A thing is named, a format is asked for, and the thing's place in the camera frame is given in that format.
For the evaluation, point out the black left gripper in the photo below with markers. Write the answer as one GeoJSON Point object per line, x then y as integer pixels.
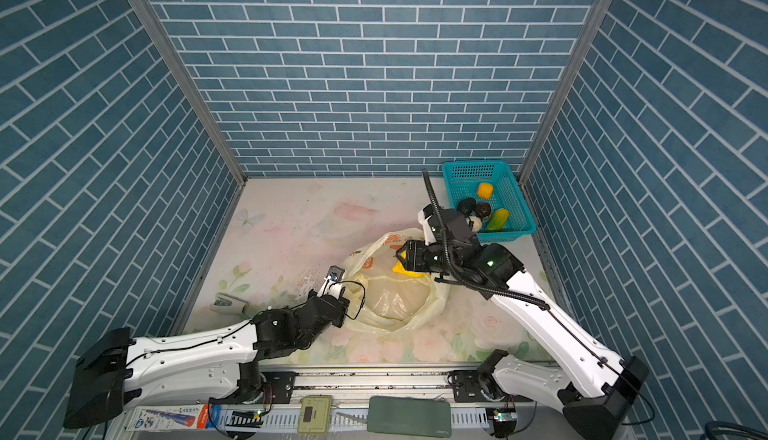
{"type": "Point", "coordinates": [344, 304]}

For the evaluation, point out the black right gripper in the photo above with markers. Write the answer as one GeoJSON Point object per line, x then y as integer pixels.
{"type": "Point", "coordinates": [415, 251]}

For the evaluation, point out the yellow translucent plastic bag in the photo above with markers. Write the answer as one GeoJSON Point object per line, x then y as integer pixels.
{"type": "Point", "coordinates": [384, 299]}

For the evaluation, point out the black fruit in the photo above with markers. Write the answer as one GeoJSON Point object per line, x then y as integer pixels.
{"type": "Point", "coordinates": [467, 206]}

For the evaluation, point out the dark brown fruit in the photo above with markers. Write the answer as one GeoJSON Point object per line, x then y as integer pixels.
{"type": "Point", "coordinates": [483, 210]}

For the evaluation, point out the green fruit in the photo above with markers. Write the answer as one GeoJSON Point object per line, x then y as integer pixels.
{"type": "Point", "coordinates": [497, 221]}

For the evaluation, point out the yellow lemon fruit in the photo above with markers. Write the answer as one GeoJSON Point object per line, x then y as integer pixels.
{"type": "Point", "coordinates": [485, 191]}

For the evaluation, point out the yellow round fruit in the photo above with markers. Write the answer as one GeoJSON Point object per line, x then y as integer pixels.
{"type": "Point", "coordinates": [400, 270]}

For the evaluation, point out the beige pear fruit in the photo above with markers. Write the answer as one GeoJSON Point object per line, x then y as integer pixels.
{"type": "Point", "coordinates": [475, 224]}

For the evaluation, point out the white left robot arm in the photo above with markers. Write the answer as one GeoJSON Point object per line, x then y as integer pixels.
{"type": "Point", "coordinates": [121, 372]}

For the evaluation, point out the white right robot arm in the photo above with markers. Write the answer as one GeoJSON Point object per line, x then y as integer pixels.
{"type": "Point", "coordinates": [591, 385]}

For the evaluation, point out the small grey card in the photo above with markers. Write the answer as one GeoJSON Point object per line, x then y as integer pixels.
{"type": "Point", "coordinates": [226, 304]}

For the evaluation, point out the small green meter box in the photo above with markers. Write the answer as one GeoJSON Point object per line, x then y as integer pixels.
{"type": "Point", "coordinates": [315, 414]}

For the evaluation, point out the teal plastic basket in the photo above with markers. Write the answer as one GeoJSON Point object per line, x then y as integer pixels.
{"type": "Point", "coordinates": [461, 181]}

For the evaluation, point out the green rectangular pad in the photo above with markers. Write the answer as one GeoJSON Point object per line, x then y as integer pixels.
{"type": "Point", "coordinates": [409, 416]}

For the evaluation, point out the blue white flat package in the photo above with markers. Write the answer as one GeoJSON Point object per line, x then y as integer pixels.
{"type": "Point", "coordinates": [168, 418]}

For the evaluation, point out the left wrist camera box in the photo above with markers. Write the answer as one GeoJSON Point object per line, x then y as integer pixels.
{"type": "Point", "coordinates": [333, 283]}

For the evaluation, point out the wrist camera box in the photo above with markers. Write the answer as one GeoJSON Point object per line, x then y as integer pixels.
{"type": "Point", "coordinates": [333, 283]}
{"type": "Point", "coordinates": [430, 225]}

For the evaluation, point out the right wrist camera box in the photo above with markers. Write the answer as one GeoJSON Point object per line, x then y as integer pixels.
{"type": "Point", "coordinates": [430, 225]}

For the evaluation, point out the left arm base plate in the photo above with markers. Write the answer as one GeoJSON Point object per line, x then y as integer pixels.
{"type": "Point", "coordinates": [268, 388]}

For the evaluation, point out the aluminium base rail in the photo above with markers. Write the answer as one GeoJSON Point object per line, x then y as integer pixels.
{"type": "Point", "coordinates": [351, 389]}

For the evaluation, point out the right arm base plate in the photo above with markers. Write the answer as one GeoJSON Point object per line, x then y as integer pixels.
{"type": "Point", "coordinates": [470, 386]}

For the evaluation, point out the aluminium corner post right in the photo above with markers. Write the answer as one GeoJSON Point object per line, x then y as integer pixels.
{"type": "Point", "coordinates": [587, 35]}

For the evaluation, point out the aluminium corner post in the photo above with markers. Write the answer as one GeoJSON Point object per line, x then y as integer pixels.
{"type": "Point", "coordinates": [587, 35]}
{"type": "Point", "coordinates": [168, 53]}

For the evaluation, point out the aluminium corner post left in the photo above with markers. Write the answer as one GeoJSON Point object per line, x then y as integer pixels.
{"type": "Point", "coordinates": [168, 53]}

